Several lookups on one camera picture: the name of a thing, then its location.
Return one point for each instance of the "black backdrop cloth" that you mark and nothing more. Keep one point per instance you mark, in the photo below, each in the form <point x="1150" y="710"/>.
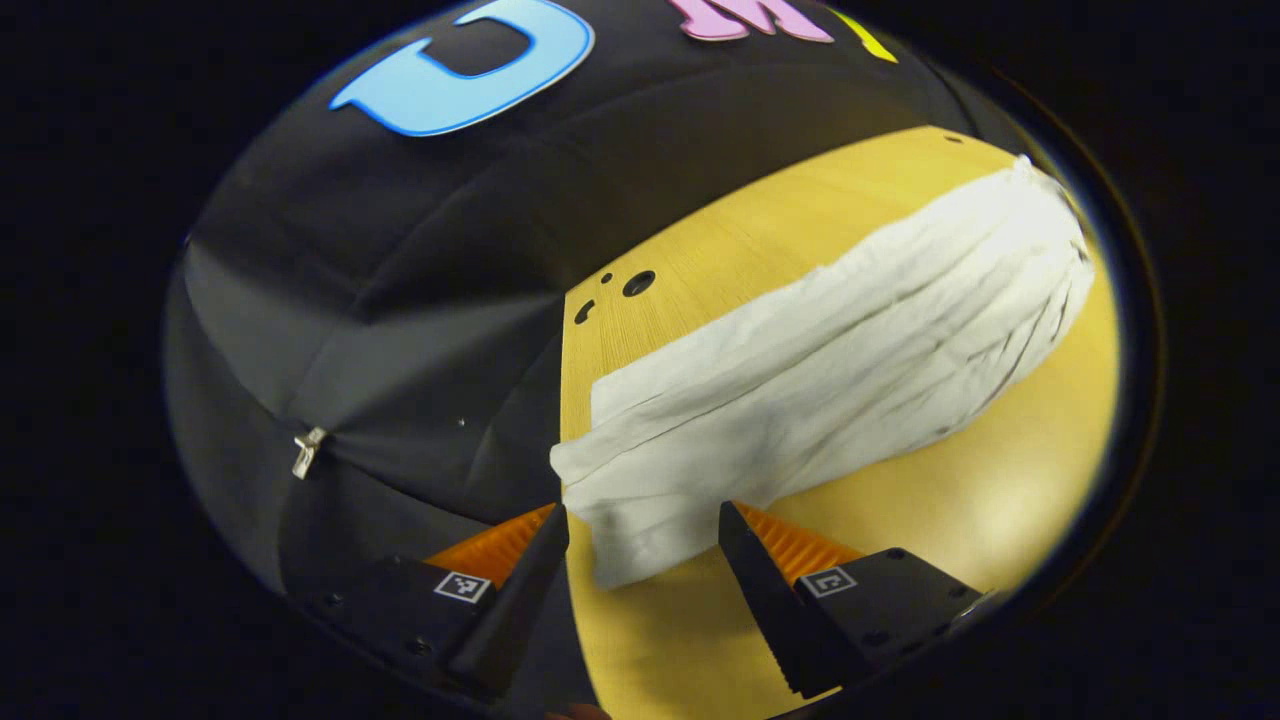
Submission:
<point x="400" y="250"/>

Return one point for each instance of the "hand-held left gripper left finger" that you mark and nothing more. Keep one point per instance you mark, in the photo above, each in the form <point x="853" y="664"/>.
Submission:
<point x="520" y="590"/>

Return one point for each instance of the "white jeans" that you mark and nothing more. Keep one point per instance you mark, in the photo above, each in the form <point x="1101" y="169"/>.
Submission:
<point x="800" y="380"/>

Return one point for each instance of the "silver metal clip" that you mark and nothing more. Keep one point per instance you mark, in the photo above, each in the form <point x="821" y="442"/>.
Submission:
<point x="308" y="452"/>

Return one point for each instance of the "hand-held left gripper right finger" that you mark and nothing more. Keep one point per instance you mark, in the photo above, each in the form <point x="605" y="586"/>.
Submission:
<point x="765" y="600"/>

